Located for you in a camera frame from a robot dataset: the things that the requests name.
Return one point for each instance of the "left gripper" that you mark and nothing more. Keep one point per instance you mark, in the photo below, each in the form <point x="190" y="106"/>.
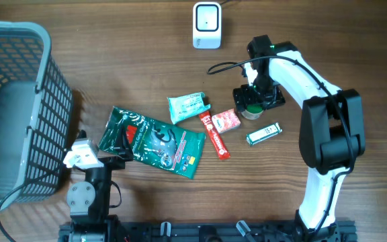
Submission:
<point x="123" y="148"/>

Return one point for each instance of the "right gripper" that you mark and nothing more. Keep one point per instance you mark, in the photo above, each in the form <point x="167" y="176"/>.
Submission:
<point x="275" y="97"/>

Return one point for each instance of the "green lid jar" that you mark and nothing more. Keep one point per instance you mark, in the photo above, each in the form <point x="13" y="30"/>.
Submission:
<point x="252" y="112"/>

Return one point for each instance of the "red small carton box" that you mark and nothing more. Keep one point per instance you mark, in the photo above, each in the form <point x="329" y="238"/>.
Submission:
<point x="226" y="121"/>

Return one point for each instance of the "green white small box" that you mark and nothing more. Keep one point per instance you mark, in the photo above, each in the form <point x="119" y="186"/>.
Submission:
<point x="263" y="134"/>

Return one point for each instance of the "green glove package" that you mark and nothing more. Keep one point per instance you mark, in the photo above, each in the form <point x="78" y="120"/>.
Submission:
<point x="155" y="143"/>

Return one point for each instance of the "red coffee stick sachet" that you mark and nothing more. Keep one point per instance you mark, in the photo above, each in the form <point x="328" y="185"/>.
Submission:
<point x="215" y="138"/>

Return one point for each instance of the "teal tissue packet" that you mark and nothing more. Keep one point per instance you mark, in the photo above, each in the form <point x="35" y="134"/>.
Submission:
<point x="187" y="106"/>

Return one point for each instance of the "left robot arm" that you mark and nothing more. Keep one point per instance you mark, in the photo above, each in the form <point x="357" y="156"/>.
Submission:
<point x="89" y="200"/>

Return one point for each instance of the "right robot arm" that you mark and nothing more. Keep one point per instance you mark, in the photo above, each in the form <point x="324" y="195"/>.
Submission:
<point x="331" y="135"/>

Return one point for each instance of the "white barcode scanner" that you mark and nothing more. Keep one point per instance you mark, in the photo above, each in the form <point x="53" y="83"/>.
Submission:
<point x="207" y="25"/>

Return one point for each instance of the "grey plastic mesh basket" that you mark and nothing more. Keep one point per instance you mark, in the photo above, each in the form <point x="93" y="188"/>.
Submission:
<point x="35" y="112"/>

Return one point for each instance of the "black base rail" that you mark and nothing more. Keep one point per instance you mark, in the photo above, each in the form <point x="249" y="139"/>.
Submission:
<point x="213" y="232"/>

